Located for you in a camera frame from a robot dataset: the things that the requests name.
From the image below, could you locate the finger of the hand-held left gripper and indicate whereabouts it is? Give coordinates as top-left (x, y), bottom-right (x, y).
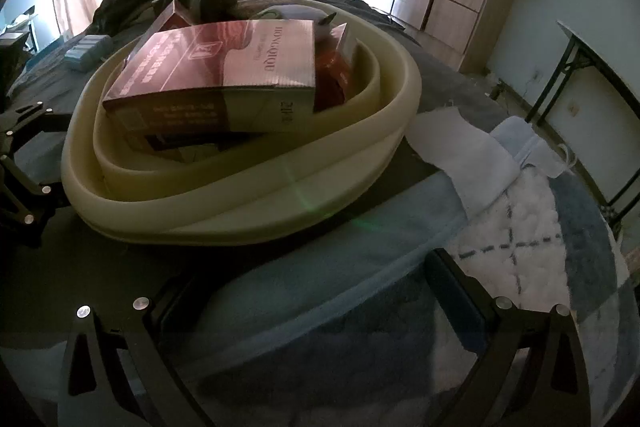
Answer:
top-left (0, 103), bottom-right (71, 144)
top-left (0, 152), bottom-right (68, 253)

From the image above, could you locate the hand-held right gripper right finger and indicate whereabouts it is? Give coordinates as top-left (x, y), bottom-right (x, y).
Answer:
top-left (424, 248), bottom-right (593, 427)

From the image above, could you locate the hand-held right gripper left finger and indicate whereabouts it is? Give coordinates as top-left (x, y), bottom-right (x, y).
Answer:
top-left (62, 277), bottom-right (221, 427)

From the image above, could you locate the cream oval plastic basin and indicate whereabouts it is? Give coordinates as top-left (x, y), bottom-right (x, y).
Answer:
top-left (62, 0), bottom-right (422, 248)

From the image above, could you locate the dark red glossy box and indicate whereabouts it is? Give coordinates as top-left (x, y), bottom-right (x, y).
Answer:
top-left (102, 19), bottom-right (317, 152)

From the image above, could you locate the bright red box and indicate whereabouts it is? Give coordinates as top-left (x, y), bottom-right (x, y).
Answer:
top-left (314, 23), bottom-right (363, 112)

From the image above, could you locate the light blue power bank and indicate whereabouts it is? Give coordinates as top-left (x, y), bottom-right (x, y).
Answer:
top-left (64, 34), bottom-right (112, 72)

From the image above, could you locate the blue white patchwork quilt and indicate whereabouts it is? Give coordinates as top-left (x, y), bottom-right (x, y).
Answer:
top-left (150, 117), bottom-right (631, 427)

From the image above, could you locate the white cloth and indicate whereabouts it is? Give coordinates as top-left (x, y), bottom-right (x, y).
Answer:
top-left (407, 107), bottom-right (576, 212)

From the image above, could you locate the black folding table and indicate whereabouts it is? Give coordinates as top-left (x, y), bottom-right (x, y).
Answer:
top-left (525, 21), bottom-right (631, 228)

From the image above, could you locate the narrow wooden cabinet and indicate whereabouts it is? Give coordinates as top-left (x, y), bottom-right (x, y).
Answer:
top-left (457, 0), bottom-right (526, 75)

